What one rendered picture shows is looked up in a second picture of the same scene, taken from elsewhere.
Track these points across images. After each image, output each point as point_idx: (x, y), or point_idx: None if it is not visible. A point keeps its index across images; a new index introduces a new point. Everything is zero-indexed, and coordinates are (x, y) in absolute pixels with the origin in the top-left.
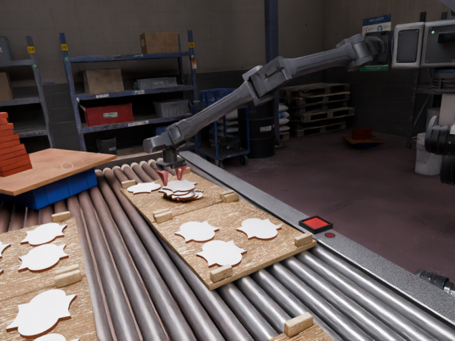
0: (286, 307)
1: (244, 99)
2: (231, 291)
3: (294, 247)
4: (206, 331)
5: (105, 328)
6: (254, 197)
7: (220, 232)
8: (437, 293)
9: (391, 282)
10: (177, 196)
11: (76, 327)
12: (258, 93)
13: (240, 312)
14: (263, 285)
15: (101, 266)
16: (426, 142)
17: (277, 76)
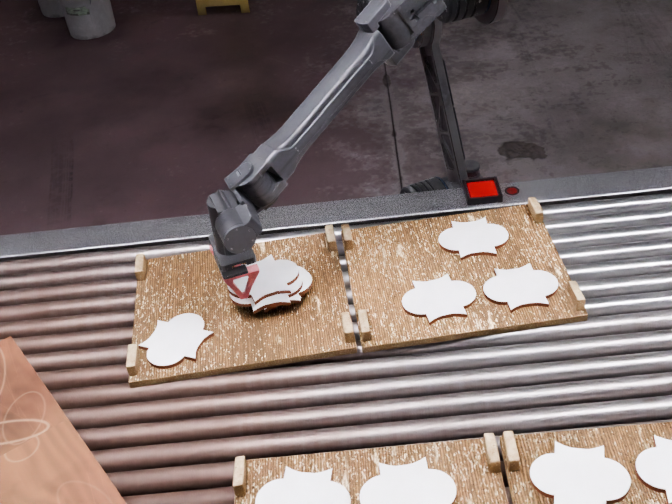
0: (636, 272)
1: (381, 63)
2: (597, 303)
3: (541, 224)
4: (659, 337)
5: (619, 424)
6: (335, 216)
7: (453, 277)
8: (660, 172)
9: (631, 189)
10: (298, 293)
11: (622, 443)
12: (397, 44)
13: (631, 307)
14: (587, 278)
15: (459, 426)
16: (452, 11)
17: (432, 7)
